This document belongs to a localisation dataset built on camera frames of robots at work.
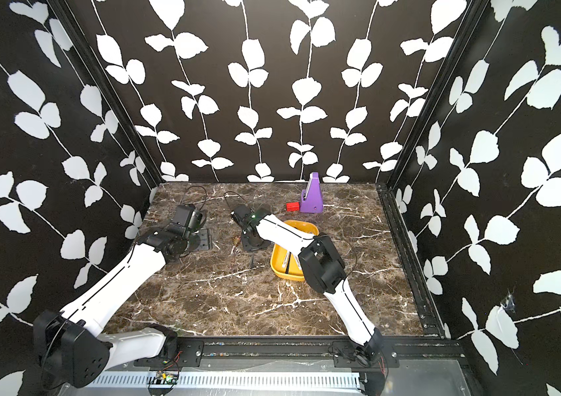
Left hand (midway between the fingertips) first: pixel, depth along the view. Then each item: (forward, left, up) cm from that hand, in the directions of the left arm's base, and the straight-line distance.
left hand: (203, 235), depth 82 cm
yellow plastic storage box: (-8, -32, -16) cm, 37 cm away
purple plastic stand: (+22, -40, -9) cm, 47 cm away
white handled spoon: (-3, -28, -16) cm, 33 cm away
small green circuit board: (-38, +8, -17) cm, 43 cm away
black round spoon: (-1, -15, -18) cm, 23 cm away
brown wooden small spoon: (+8, -8, -17) cm, 20 cm away
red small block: (+22, -32, -13) cm, 41 cm away
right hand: (+3, -14, -12) cm, 19 cm away
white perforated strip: (-40, -12, -17) cm, 44 cm away
